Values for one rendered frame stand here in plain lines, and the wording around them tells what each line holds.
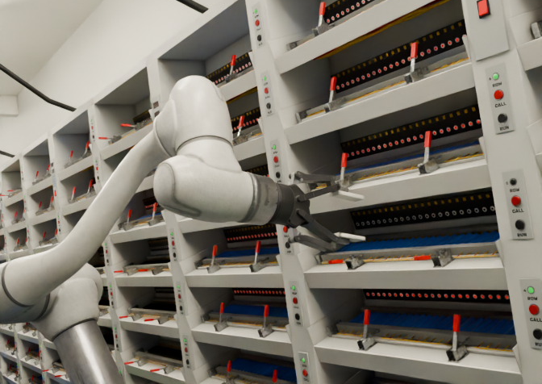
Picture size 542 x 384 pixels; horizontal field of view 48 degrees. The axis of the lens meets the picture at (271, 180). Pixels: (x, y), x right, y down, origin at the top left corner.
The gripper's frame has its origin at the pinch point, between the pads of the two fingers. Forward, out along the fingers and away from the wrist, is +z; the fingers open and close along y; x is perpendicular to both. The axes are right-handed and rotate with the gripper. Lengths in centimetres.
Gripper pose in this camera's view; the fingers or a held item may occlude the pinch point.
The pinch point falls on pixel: (350, 217)
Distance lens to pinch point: 123.4
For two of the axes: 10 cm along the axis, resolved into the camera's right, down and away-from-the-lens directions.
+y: 0.2, -9.6, 2.7
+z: 8.2, 1.7, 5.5
